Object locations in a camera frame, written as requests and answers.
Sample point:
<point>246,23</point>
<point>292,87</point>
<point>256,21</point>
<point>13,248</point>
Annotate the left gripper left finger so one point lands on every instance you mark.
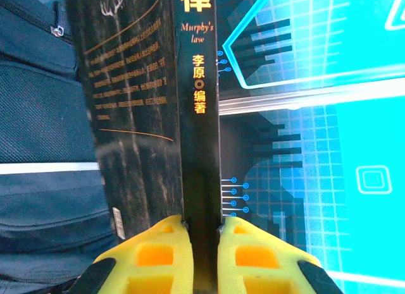
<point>152,262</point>

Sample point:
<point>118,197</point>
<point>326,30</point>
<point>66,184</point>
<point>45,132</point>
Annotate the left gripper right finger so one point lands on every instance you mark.
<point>253,262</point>

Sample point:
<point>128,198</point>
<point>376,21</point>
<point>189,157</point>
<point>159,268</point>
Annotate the black book orange title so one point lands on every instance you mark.
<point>142,117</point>

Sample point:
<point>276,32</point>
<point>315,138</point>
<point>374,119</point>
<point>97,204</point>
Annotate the navy blue backpack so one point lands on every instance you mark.
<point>41,117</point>

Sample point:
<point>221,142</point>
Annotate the blue printed side panel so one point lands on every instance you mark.
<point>332,180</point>

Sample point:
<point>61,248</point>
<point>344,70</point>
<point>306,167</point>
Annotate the aluminium corner post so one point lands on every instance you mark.
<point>316,96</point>

